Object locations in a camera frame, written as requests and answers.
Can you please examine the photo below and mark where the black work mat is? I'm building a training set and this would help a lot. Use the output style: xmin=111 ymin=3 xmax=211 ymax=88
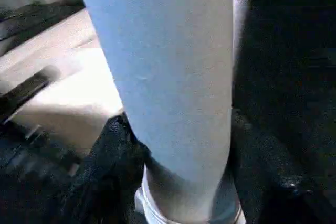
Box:
xmin=0 ymin=0 xmax=336 ymax=224

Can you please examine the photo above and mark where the white plastic table top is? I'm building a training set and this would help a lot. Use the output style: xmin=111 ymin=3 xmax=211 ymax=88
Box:
xmin=0 ymin=5 xmax=248 ymax=224

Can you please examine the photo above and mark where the white plastic table leg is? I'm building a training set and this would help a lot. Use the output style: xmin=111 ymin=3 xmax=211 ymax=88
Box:
xmin=72 ymin=0 xmax=243 ymax=222

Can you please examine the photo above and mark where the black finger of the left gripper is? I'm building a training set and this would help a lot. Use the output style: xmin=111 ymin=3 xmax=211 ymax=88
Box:
xmin=0 ymin=68 xmax=55 ymax=116

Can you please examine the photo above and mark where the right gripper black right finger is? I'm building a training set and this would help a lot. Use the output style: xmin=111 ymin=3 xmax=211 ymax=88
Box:
xmin=230 ymin=109 xmax=336 ymax=224

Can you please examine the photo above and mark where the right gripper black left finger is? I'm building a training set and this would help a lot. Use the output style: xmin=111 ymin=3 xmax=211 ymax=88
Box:
xmin=65 ymin=113 xmax=153 ymax=224

